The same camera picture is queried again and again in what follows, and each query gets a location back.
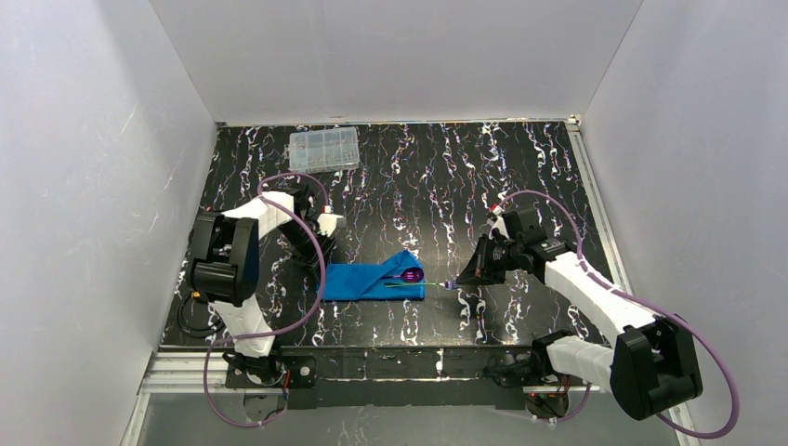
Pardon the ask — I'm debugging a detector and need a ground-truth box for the iridescent purple spoon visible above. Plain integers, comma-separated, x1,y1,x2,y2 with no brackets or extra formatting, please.
364,267,427,295

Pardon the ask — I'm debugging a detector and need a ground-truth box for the blue cloth napkin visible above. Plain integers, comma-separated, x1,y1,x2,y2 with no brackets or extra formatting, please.
322,250,427,302

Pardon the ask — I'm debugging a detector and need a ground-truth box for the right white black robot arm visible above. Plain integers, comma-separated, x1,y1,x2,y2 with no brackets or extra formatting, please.
454,207,703,421

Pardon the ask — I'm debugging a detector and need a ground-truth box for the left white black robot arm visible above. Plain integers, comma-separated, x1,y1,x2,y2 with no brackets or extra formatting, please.
185,185,346,358

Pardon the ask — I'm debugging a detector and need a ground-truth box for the clear plastic compartment box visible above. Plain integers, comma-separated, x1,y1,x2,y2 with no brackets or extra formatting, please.
287,126,360,174

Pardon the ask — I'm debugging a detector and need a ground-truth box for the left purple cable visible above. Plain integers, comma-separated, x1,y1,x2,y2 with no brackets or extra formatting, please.
204,172,330,429

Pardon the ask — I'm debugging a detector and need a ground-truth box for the purple cable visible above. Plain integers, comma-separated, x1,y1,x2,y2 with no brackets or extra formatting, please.
204,172,330,429
487,189,740,440

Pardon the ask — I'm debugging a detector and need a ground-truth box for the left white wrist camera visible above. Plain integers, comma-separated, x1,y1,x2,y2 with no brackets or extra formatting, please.
316,213,347,238

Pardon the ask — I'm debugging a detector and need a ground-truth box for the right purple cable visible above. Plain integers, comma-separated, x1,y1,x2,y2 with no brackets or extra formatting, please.
487,189,740,440

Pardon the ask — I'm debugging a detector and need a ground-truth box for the right aluminium rail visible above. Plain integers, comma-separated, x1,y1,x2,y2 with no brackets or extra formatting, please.
565,114,634,295

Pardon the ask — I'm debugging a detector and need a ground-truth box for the aluminium rail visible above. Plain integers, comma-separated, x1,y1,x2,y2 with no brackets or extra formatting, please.
138,348,686,395
565,114,634,295

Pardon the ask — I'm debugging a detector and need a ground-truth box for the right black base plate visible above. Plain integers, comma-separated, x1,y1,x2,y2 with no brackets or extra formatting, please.
483,353,587,394

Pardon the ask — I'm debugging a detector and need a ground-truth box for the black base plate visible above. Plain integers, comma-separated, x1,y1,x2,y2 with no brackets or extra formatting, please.
483,353,587,394
222,351,317,388

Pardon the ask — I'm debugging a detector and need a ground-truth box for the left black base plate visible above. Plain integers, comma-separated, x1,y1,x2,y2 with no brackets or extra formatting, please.
222,351,317,388

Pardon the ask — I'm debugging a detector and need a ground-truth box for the black coiled cable yellow plug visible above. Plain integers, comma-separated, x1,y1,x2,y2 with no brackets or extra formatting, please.
176,291,226,339

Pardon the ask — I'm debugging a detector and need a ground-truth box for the front aluminium rail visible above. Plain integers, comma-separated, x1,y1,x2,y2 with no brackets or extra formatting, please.
138,348,686,395

